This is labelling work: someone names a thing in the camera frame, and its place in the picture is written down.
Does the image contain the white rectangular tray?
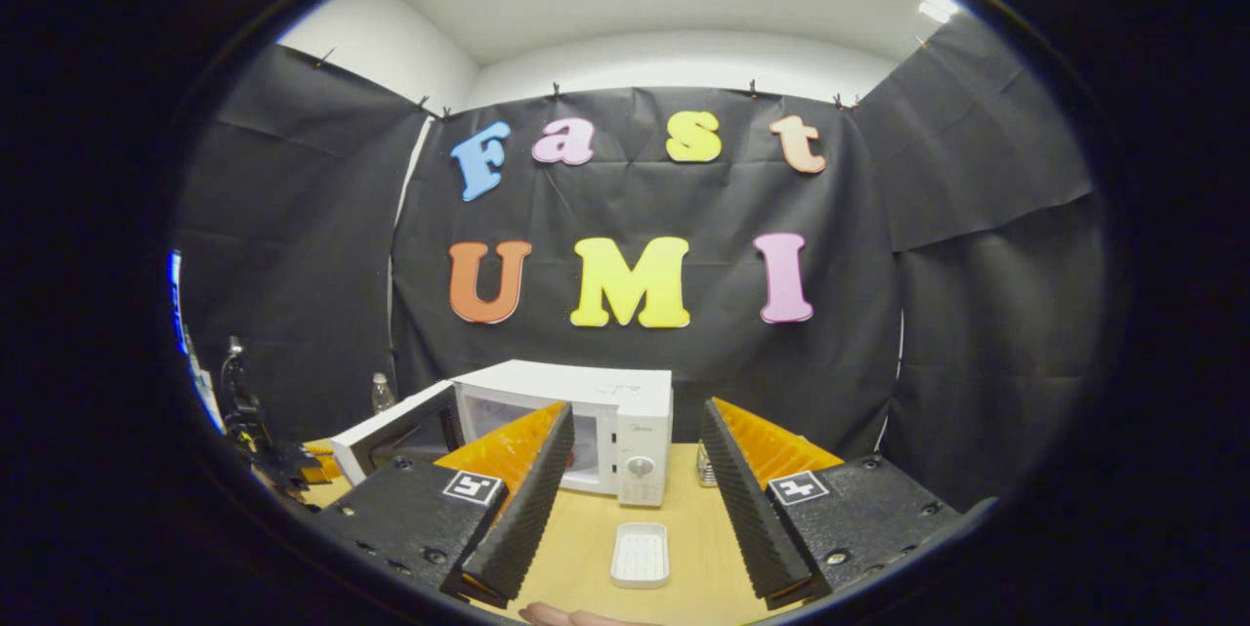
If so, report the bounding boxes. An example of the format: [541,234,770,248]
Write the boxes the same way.
[610,522,671,590]

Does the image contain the white microwave oven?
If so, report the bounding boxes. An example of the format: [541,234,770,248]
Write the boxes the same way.
[330,359,675,508]

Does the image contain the black backdrop cloth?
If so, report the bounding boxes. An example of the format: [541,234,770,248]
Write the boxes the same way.
[176,11,1109,510]

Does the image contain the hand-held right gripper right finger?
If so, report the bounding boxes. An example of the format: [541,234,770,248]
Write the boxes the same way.
[699,397,968,609]

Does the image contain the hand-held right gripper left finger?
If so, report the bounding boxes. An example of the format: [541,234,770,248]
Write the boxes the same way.
[312,401,575,609]

